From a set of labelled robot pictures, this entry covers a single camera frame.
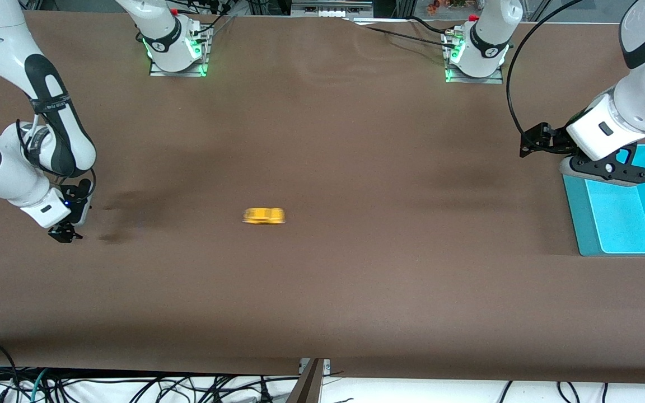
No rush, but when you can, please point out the yellow toy beetle car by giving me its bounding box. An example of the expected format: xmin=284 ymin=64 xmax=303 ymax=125
xmin=242 ymin=208 xmax=287 ymax=226

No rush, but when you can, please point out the teal plastic bin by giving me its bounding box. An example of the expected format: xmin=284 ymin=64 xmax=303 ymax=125
xmin=562 ymin=144 xmax=645 ymax=257

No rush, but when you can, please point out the brown table cover sheet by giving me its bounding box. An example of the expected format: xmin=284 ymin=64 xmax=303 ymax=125
xmin=0 ymin=11 xmax=645 ymax=384

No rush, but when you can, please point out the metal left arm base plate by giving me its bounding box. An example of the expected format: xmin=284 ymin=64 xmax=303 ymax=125
xmin=445 ymin=68 xmax=504 ymax=85

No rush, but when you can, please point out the teal floor cable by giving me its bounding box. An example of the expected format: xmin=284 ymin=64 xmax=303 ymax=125
xmin=30 ymin=368 xmax=50 ymax=403

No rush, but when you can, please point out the black cable on table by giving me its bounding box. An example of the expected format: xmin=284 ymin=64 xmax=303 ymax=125
xmin=349 ymin=17 xmax=460 ymax=48

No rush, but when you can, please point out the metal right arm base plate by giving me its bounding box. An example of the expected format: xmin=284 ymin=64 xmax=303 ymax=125
xmin=149 ymin=60 xmax=209 ymax=78

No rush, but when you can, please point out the black cable at arm base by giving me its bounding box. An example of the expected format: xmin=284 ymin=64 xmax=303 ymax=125
xmin=191 ymin=11 xmax=236 ymax=43

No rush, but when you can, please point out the aluminium frame beam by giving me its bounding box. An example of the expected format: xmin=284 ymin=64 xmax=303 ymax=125
xmin=286 ymin=358 xmax=323 ymax=403

